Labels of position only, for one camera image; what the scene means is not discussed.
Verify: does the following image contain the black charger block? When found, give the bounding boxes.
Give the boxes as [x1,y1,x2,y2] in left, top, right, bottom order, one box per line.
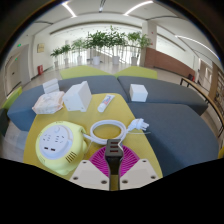
[104,138,125,177]

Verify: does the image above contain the white door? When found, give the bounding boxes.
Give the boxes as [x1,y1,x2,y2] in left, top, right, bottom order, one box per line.
[5,55,23,94]

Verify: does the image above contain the pink-white wet wipes pack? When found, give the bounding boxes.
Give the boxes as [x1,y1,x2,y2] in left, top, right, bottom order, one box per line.
[31,90,66,115]

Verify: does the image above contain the wooden bench with black frame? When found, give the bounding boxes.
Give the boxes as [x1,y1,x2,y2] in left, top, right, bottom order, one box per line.
[179,76,224,138]

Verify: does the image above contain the wooden shelf unit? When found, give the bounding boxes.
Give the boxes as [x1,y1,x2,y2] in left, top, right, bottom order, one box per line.
[208,61,224,111]

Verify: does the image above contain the ceiling light strips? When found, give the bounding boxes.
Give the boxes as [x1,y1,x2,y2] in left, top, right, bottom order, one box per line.
[61,0,219,59]

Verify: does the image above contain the white tube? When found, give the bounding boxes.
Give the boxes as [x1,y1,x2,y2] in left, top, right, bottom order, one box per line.
[97,93,116,113]

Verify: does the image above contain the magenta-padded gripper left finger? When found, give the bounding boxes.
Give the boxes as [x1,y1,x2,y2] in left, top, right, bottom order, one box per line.
[68,146,112,192]

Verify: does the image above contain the small white cube box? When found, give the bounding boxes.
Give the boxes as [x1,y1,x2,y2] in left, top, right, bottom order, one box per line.
[129,83,149,103]

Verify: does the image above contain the green sofa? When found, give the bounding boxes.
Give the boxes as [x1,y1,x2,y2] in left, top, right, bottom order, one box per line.
[114,65,159,80]
[59,64,113,80]

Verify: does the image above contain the large white box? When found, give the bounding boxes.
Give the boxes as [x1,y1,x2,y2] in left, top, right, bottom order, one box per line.
[62,80,93,113]

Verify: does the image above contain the green bench seat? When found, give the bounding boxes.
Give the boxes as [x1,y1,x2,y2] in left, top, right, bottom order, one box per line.
[1,85,24,111]

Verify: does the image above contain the row of potted plants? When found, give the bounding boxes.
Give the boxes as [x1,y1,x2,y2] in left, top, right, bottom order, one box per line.
[49,25,153,68]

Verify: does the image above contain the round yellow-green power strip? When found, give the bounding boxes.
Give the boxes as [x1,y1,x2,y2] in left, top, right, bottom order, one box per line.
[35,120,89,177]

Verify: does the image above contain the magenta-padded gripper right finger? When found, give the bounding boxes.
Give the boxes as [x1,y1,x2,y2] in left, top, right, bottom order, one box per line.
[119,145,160,191]

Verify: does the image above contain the white coiled power cable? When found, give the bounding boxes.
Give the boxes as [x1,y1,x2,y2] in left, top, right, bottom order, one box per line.
[81,118,151,147]

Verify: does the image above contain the long grey sofa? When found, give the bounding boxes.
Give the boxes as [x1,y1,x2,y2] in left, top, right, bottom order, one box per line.
[7,74,129,132]

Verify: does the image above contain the dark grey stool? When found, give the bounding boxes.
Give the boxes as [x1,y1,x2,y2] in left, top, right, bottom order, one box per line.
[0,107,9,138]

